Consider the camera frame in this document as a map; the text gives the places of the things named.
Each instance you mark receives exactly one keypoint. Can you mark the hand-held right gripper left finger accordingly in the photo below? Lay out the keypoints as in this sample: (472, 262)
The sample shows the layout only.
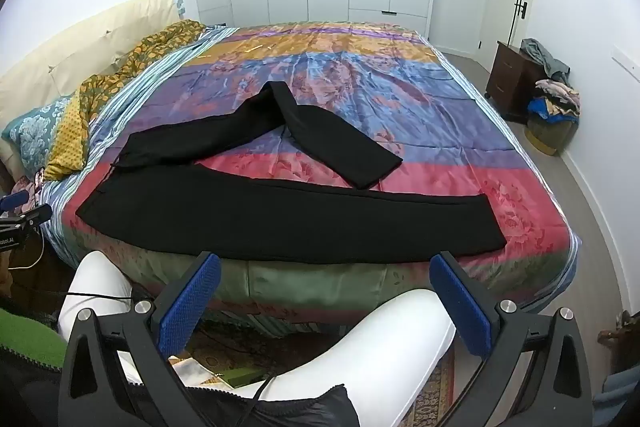
(197, 302)

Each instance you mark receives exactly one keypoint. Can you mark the grey-green cloth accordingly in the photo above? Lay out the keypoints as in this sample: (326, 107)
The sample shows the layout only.
(547, 59)

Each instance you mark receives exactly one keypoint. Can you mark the brown wooden bed frame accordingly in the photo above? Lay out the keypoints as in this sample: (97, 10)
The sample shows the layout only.
(5, 177)

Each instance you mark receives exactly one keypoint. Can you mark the pile of mixed clothes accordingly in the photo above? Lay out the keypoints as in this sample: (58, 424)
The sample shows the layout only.
(555, 102)

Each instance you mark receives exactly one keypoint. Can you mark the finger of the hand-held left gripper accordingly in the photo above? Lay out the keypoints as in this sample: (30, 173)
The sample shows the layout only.
(12, 202)
(37, 213)

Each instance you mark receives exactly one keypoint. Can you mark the pink floral cloth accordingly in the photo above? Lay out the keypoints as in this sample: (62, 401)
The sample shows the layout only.
(27, 187)

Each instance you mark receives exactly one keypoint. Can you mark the colourful satin floral quilt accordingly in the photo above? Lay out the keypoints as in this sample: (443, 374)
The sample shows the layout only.
(400, 107)

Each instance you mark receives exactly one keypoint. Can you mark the blue striped bed sheet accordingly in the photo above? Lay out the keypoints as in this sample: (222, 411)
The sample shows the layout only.
(125, 82)

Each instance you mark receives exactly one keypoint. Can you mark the yellow floral blanket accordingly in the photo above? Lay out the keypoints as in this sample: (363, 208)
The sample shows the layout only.
(70, 142)

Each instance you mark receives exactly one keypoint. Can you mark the cream padded headboard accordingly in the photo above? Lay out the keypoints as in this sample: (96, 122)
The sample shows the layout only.
(75, 47)

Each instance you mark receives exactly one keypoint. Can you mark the brown wooden furniture piece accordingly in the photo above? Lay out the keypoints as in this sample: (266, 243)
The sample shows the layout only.
(620, 332)

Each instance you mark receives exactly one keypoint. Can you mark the patterned rug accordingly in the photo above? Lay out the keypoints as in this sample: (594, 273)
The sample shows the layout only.
(430, 397)

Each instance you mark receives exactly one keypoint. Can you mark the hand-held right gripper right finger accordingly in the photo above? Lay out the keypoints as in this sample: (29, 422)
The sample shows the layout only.
(460, 307)

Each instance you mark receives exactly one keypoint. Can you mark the brown wooden nightstand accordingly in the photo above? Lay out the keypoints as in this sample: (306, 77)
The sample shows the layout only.
(510, 77)

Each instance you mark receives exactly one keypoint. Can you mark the blue cloth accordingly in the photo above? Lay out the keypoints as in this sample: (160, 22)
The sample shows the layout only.
(625, 387)

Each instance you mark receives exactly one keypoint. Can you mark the white wall plate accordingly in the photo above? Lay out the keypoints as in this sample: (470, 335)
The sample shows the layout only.
(627, 66)

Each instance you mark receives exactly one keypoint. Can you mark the black pants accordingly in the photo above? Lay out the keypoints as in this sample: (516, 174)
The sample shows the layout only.
(250, 217)

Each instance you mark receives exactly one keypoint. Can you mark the blue floral pillow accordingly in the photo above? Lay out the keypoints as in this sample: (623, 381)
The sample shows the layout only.
(35, 127)

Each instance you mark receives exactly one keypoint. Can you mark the green round basket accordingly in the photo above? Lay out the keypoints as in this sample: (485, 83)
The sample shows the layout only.
(547, 134)

